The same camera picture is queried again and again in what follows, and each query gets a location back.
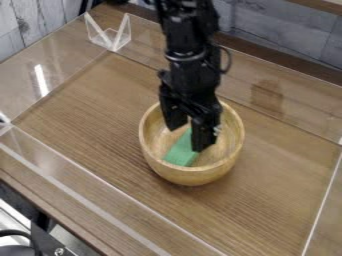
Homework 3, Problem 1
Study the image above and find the green rectangular block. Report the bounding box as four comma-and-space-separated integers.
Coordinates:
162, 129, 197, 167

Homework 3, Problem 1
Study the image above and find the black metal stand bracket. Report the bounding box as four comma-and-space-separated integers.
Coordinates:
30, 223, 74, 256

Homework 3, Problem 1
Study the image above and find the clear acrylic corner bracket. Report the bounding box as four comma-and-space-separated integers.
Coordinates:
84, 13, 130, 52

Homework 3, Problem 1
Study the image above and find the wooden bowl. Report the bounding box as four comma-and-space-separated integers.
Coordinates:
138, 102, 245, 186

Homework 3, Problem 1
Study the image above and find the black cable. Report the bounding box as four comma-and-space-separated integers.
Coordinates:
0, 229, 34, 248

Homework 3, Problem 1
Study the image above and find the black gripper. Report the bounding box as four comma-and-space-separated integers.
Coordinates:
158, 55, 223, 152

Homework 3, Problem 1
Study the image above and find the clear acrylic tray wall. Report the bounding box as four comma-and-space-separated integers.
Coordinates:
0, 18, 342, 256

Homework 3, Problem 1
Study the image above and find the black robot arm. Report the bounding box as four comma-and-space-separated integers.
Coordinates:
153, 0, 231, 152

